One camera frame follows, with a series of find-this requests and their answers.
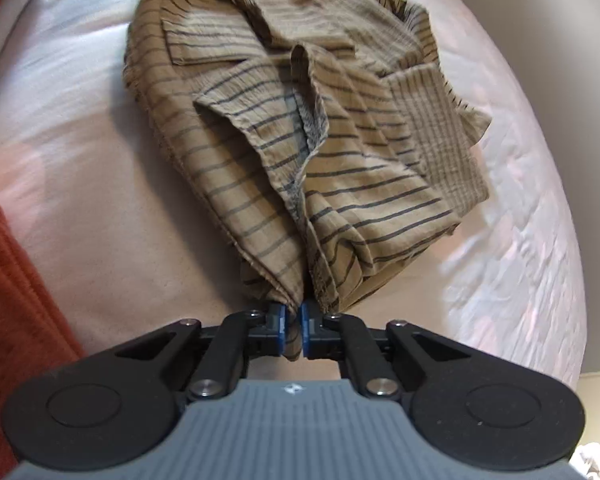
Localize pink polka dot bed sheet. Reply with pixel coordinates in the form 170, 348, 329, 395
0, 0, 588, 391

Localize red knit blanket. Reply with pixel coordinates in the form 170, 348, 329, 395
0, 0, 88, 480

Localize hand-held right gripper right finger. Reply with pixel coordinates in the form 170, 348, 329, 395
301, 301, 473, 402

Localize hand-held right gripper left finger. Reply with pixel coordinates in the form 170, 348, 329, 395
115, 301, 287, 402

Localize tan striped shirt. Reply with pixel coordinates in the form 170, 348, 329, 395
122, 0, 493, 363

